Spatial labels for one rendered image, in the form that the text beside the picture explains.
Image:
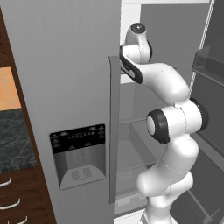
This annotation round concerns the open grey fridge door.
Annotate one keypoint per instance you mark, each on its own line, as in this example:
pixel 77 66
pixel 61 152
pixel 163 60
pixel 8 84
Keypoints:
pixel 211 163

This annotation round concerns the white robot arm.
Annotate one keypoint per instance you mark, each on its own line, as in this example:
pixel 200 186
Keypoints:
pixel 175 122

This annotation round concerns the dark brown drawer front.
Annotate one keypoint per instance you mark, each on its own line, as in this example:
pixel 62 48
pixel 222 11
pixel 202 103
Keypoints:
pixel 40 217
pixel 32 201
pixel 23 179

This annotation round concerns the grey fridge door bin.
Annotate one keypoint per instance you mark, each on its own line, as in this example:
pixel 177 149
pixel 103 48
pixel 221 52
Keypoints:
pixel 208 65

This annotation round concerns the clear glass fridge shelf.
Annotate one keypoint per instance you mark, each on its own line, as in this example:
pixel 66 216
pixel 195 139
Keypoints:
pixel 131 120

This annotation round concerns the fridge body with white interior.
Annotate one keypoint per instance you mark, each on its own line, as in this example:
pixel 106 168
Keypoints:
pixel 163 32

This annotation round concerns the grey fridge door with dispenser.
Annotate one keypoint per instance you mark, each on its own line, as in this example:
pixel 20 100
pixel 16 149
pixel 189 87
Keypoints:
pixel 67 73

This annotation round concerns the dark brown wall cupboard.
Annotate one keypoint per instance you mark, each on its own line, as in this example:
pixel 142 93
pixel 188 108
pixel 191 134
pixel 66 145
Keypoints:
pixel 3 43

